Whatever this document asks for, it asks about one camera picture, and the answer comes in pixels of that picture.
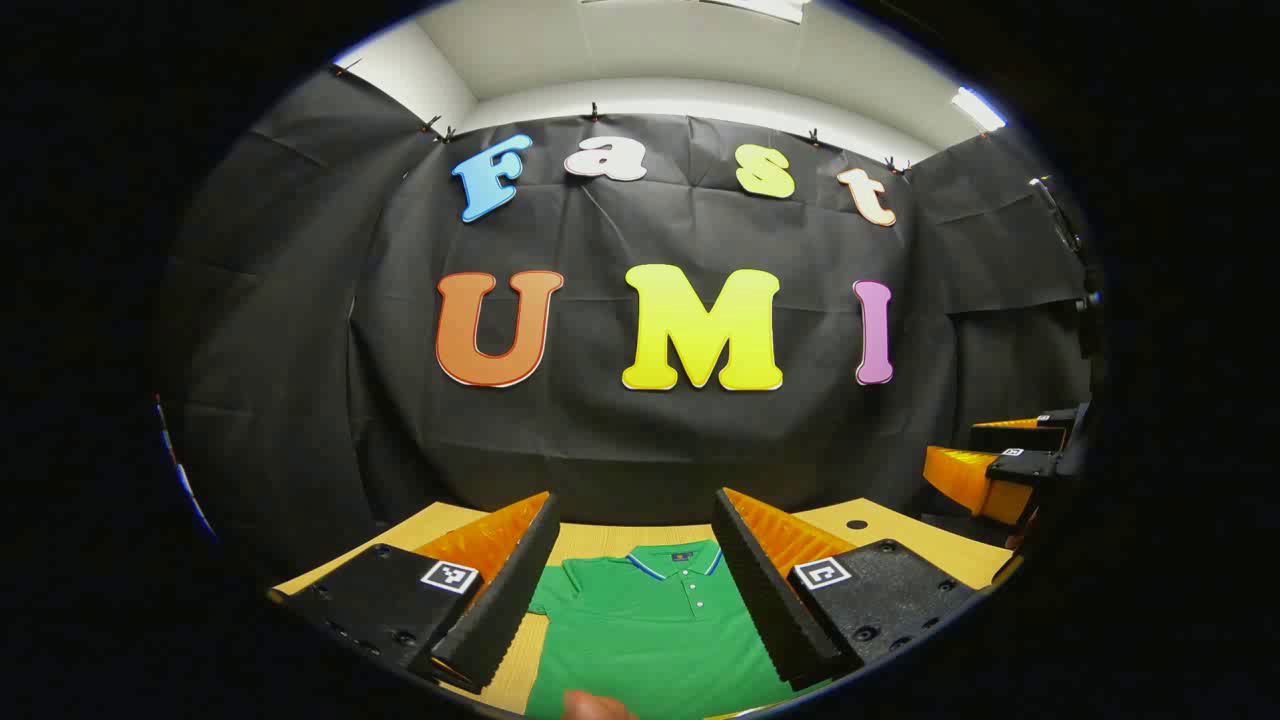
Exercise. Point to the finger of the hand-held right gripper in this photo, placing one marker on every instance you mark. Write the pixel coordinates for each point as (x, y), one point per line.
(1025, 468)
(1015, 438)

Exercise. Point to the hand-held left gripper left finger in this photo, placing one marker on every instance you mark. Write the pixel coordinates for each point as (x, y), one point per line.
(510, 600)

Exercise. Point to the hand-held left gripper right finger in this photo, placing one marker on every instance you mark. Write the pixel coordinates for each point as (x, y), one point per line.
(760, 600)

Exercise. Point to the green T-shirt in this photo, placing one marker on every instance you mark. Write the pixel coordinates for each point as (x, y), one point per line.
(650, 640)

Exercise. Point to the black backdrop cloth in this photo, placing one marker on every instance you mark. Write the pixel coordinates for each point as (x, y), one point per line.
(600, 440)

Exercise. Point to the ceiling light panel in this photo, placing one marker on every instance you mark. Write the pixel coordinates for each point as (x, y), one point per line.
(978, 108)
(760, 6)

